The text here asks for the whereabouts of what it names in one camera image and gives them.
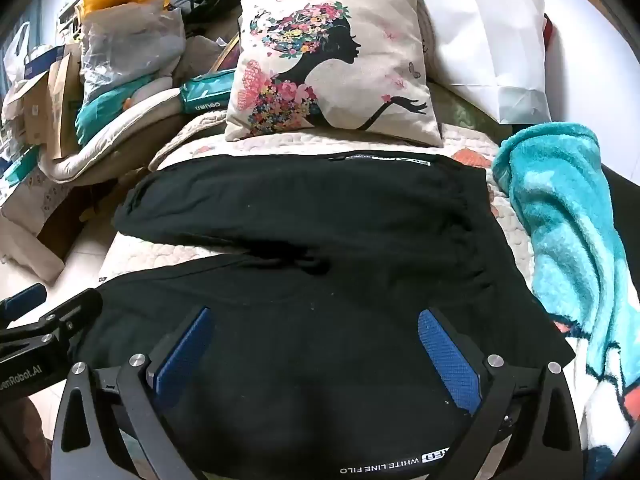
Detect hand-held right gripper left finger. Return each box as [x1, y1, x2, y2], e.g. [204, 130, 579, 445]
[50, 306, 215, 480]

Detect teal diaper pack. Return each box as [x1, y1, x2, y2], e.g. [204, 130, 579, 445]
[75, 76, 156, 146]

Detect white paper bag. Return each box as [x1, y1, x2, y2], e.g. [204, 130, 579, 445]
[412, 0, 551, 126]

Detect beige padded mat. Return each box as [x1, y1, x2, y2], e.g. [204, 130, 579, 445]
[40, 87, 191, 183]

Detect beige patterned cloth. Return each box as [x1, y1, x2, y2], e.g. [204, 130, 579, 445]
[0, 165, 76, 281]

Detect floral silhouette printed cushion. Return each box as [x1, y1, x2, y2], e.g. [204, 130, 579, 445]
[223, 0, 444, 148]

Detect black pants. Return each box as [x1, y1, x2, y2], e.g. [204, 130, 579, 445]
[75, 152, 576, 478]

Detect small teal packet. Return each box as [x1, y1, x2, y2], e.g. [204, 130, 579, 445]
[2, 147, 41, 181]

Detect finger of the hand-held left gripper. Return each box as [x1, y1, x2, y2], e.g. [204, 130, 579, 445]
[0, 288, 103, 361]
[0, 283, 48, 322]

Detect white plastic bag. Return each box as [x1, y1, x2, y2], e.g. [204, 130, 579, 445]
[2, 22, 33, 81]

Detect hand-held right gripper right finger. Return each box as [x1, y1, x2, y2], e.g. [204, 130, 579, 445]
[417, 307, 583, 480]

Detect olive green quilted cover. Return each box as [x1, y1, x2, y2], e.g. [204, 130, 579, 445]
[430, 82, 501, 131]

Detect brown paper bag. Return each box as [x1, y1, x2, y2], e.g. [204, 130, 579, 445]
[47, 42, 83, 158]

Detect clear plastic bag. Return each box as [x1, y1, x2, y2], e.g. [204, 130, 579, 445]
[80, 0, 187, 106]

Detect blue box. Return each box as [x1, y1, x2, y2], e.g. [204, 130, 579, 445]
[22, 45, 68, 81]

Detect teal tissue pack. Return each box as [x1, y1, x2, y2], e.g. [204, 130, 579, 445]
[179, 71, 236, 115]

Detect teal fleece blanket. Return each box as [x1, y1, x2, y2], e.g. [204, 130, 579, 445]
[492, 121, 640, 480]

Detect heart patterned quilted bedspread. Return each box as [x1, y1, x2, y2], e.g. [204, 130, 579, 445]
[97, 110, 546, 291]

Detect cardboard box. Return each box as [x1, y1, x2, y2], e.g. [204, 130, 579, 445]
[0, 72, 51, 146]

